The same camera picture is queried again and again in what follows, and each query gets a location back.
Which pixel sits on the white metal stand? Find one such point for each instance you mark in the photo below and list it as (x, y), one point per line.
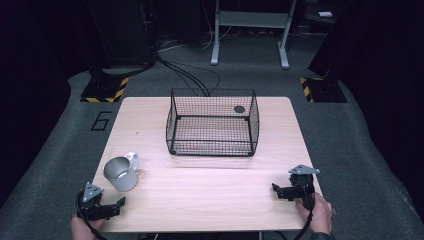
(250, 19)

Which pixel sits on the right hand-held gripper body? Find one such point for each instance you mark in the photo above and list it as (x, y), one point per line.
(302, 185)

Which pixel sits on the black cabinet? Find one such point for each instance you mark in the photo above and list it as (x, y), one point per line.
(120, 30)

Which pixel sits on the yellow-black striped base plate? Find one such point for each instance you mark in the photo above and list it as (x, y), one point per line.
(105, 90)
(321, 90)

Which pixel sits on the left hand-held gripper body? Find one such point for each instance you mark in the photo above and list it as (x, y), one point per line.
(91, 200)

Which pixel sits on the black round disc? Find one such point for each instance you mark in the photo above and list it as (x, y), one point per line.
(239, 109)

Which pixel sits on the small white box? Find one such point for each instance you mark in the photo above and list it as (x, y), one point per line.
(325, 14)

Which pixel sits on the person's left hand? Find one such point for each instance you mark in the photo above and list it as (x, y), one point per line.
(81, 229)

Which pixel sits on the silver metal cup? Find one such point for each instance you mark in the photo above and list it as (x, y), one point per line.
(121, 173)

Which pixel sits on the person's right hand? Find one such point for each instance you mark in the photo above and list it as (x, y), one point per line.
(319, 215)

